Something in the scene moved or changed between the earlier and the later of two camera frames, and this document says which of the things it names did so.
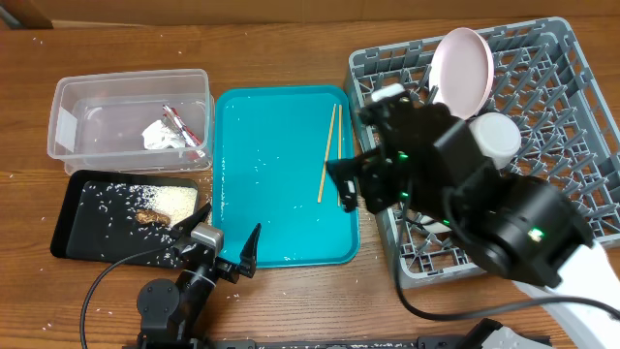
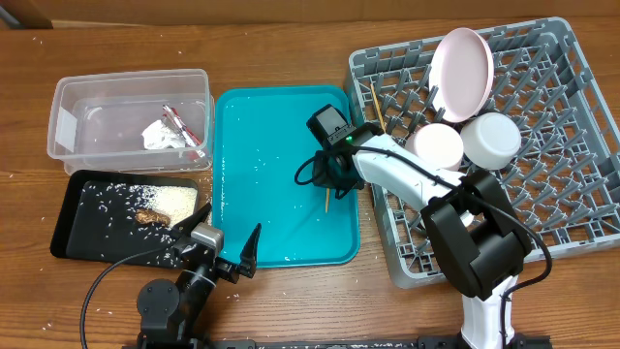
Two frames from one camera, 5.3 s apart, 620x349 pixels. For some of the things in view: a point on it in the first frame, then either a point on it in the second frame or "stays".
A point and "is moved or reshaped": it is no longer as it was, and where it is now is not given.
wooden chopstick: x=340 y=142 → x=327 y=200
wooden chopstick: x=325 y=156 is moved or reshaped
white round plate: x=462 y=72 stays
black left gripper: x=229 y=270 stays
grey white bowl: x=496 y=137 stays
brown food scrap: x=147 y=215 stays
